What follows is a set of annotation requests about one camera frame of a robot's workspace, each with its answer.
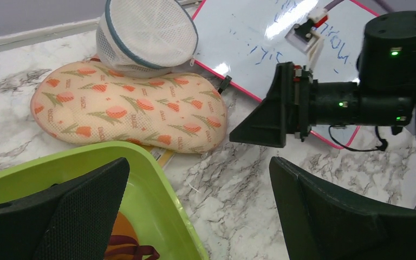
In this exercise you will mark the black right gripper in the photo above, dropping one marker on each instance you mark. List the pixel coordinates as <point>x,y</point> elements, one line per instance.
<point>336,104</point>

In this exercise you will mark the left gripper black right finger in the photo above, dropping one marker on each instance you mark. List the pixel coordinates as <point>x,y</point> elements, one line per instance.
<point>321,220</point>

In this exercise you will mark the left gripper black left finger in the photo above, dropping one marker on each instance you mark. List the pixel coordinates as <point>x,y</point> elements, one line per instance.
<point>69,220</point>

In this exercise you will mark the black whiteboard clip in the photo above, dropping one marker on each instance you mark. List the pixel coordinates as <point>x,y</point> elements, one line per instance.
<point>224,84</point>

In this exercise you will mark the yellow spiral notebook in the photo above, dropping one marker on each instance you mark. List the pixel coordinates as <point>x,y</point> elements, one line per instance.
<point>161,155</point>

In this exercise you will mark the peach floral mesh laundry bag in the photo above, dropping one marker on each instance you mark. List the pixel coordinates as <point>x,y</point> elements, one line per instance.
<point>86,102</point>

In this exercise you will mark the green plastic tray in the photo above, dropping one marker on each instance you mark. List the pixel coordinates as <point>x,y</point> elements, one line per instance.
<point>149,201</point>

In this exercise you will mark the orange bra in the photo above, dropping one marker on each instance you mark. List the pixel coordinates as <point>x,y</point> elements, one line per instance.
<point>124,244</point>

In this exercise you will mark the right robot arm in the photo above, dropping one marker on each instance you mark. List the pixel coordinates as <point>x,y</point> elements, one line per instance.
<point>387,61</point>

